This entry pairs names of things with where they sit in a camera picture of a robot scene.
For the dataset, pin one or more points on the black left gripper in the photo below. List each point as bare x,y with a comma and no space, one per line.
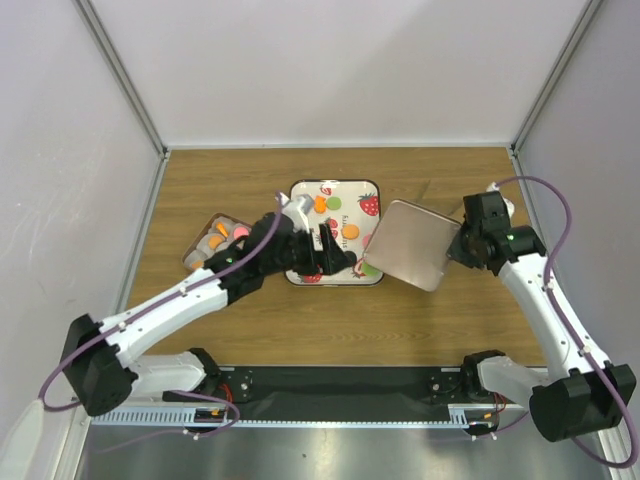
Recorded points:
325,262

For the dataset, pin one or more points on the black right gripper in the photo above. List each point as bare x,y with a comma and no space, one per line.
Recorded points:
455,252

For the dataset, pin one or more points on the rose gold tin lid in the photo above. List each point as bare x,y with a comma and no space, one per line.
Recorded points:
411,243

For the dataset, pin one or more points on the pink sandwich cookie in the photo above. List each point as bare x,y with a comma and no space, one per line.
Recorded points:
240,231

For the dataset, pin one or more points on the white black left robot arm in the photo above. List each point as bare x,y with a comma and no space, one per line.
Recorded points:
101,358

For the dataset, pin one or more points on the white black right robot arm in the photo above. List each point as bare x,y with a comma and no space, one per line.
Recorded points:
582,392

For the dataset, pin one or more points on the black sandwich cookie right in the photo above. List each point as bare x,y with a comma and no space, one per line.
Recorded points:
352,257

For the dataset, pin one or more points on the orange dotted biscuit upper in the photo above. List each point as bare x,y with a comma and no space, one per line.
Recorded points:
350,231

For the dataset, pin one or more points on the orange dotted biscuit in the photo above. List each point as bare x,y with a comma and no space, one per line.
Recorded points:
350,231
222,229

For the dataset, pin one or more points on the white strawberry print tray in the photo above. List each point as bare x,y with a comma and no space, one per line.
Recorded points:
360,206

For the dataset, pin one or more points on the orange dotted biscuit top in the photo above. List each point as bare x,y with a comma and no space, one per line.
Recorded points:
222,229

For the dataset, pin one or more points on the rose gold cookie tin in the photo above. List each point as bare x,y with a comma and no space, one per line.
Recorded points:
219,232

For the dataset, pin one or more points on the orange scalloped cookie lower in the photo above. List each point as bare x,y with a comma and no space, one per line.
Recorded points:
214,241

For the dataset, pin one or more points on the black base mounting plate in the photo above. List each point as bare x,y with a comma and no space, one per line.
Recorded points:
263,387

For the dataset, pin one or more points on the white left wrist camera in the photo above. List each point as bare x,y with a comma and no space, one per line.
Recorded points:
297,210

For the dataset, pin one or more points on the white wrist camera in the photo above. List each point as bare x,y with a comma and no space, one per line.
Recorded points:
494,187
297,210

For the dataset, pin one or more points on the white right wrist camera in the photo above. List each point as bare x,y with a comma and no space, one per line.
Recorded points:
494,187

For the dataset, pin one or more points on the aluminium frame post right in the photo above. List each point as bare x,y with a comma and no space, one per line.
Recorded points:
585,19

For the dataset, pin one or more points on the aluminium frame post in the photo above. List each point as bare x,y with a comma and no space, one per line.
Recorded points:
113,60
585,19

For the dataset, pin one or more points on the aluminium frame post left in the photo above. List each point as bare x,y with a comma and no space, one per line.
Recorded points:
113,60

